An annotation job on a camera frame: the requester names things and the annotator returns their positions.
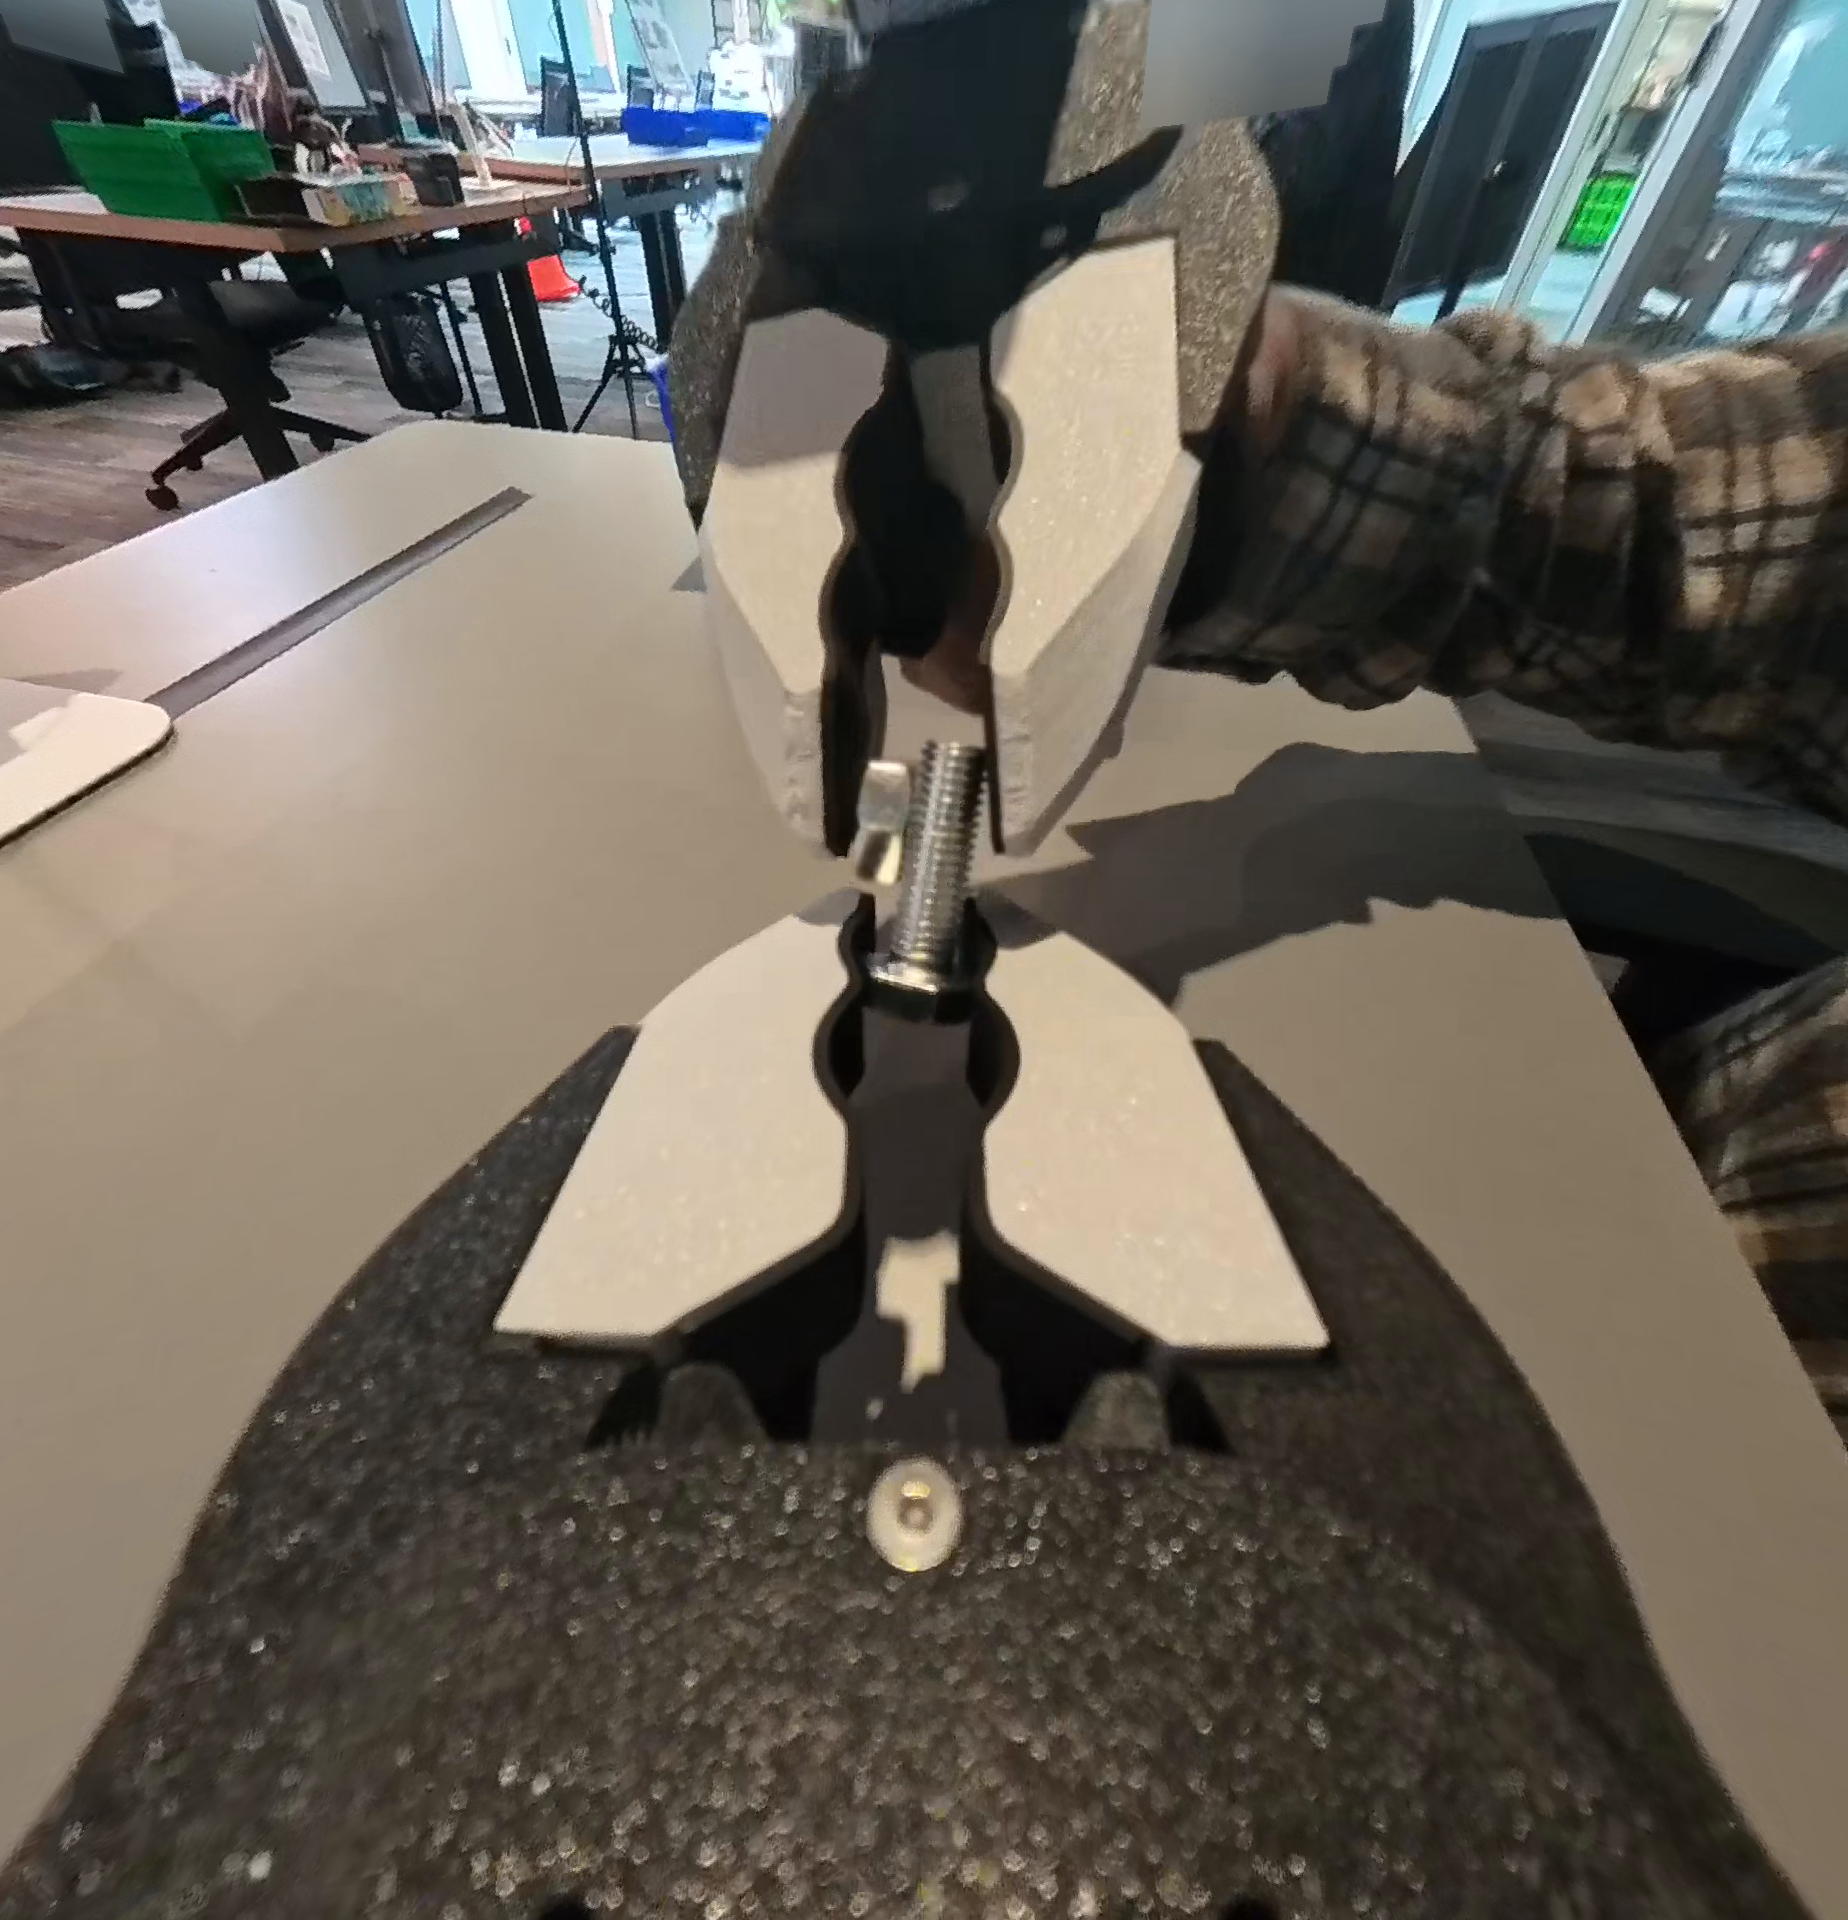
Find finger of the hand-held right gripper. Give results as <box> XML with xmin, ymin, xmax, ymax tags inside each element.
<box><xmin>705</xmin><ymin>302</ymin><xmax>907</xmax><ymax>858</ymax></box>
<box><xmin>973</xmin><ymin>238</ymin><xmax>1207</xmax><ymax>854</ymax></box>

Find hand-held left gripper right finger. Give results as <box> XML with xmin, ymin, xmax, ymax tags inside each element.
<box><xmin>958</xmin><ymin>902</ymin><xmax>1334</xmax><ymax>1363</ymax></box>

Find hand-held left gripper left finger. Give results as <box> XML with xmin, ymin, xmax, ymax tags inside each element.
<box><xmin>493</xmin><ymin>887</ymin><xmax>874</xmax><ymax>1341</ymax></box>

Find silver hex nut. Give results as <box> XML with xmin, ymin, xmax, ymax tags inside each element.
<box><xmin>847</xmin><ymin>756</ymin><xmax>916</xmax><ymax>882</ymax></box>

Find silver hex bolt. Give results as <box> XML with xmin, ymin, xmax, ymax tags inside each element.
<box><xmin>867</xmin><ymin>739</ymin><xmax>1001</xmax><ymax>1020</ymax></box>

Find person's right forearm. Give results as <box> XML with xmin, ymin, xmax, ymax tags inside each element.
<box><xmin>1168</xmin><ymin>290</ymin><xmax>1848</xmax><ymax>834</ymax></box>

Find person's right hand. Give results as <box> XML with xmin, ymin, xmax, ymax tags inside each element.
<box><xmin>899</xmin><ymin>597</ymin><xmax>1001</xmax><ymax>714</ymax></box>

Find wooden desk with black legs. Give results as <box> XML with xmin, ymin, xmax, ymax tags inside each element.
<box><xmin>0</xmin><ymin>182</ymin><xmax>594</xmax><ymax>436</ymax></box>
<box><xmin>478</xmin><ymin>140</ymin><xmax>772</xmax><ymax>351</ymax></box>

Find black tripod light stand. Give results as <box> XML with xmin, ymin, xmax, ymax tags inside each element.
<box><xmin>540</xmin><ymin>0</ymin><xmax>674</xmax><ymax>443</ymax></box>

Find black office chair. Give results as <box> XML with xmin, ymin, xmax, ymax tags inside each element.
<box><xmin>148</xmin><ymin>273</ymin><xmax>370</xmax><ymax>513</ymax></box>

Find black monitor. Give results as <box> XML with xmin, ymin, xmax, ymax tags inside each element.
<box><xmin>361</xmin><ymin>0</ymin><xmax>447</xmax><ymax>111</ymax></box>
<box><xmin>256</xmin><ymin>0</ymin><xmax>370</xmax><ymax>114</ymax></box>

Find person's plaid shirt torso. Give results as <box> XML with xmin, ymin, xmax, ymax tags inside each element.
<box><xmin>1650</xmin><ymin>948</ymin><xmax>1848</xmax><ymax>1444</ymax></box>

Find green plastic bins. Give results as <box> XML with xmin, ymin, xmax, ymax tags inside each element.
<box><xmin>55</xmin><ymin>114</ymin><xmax>278</xmax><ymax>226</ymax></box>

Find white base board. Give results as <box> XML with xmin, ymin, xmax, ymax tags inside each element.
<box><xmin>0</xmin><ymin>669</ymin><xmax>171</xmax><ymax>872</ymax></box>

